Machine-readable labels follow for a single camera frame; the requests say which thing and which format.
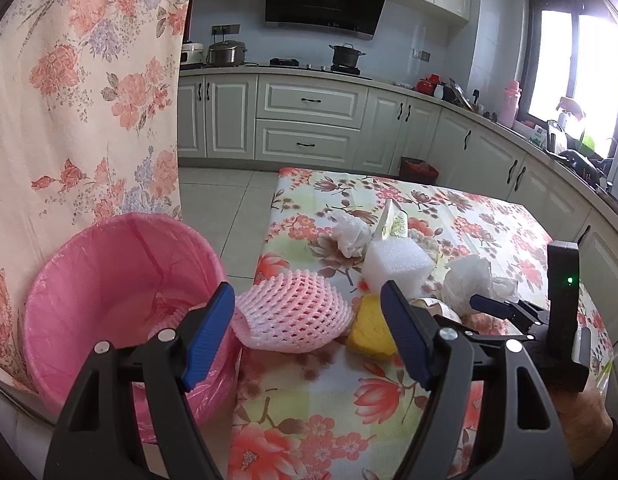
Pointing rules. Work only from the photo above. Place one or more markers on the crumpled white tissue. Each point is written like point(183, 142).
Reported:
point(472, 275)

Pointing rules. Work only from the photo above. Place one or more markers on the pink lined trash bin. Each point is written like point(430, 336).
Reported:
point(122, 280)

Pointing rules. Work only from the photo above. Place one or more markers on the small pink foam fruit net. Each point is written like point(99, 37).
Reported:
point(292, 312)

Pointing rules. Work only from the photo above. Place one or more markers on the white rice cooker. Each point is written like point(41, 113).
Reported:
point(192, 53)

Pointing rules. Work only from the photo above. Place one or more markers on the black cooking pot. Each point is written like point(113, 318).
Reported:
point(345, 57)

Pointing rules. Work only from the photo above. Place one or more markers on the pink thermos jug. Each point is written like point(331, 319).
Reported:
point(510, 103)

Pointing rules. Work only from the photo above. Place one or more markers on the person's right hand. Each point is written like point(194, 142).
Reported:
point(586, 424)

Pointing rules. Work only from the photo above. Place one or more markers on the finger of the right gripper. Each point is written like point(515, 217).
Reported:
point(491, 306)
point(478, 323)

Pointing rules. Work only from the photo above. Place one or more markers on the floral tablecloth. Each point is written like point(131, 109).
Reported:
point(349, 409)

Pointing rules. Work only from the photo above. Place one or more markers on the white foam block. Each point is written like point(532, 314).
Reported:
point(396, 259)

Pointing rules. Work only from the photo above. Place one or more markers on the red kettle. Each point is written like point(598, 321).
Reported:
point(428, 84)

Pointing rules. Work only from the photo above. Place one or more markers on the gas stove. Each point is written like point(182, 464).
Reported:
point(296, 65)

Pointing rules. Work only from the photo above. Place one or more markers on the white lower kitchen cabinets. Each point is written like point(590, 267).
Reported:
point(311, 119)

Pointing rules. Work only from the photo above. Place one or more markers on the white paper cup carton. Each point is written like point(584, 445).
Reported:
point(393, 222)

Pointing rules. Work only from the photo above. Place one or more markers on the kitchen window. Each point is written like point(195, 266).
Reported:
point(570, 71)

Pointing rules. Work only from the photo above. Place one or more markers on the yellow sponge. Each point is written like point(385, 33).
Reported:
point(370, 335)

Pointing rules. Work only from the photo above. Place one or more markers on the red floor trash bin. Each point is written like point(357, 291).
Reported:
point(417, 171)

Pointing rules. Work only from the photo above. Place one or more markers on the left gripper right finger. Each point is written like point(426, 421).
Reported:
point(441, 361)

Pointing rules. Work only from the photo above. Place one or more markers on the silver pressure cooker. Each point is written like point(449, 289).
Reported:
point(226, 53)

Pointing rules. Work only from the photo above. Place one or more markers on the floral curtain cloth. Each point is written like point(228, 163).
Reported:
point(88, 96)

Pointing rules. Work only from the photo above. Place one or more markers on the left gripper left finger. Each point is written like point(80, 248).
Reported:
point(173, 362)

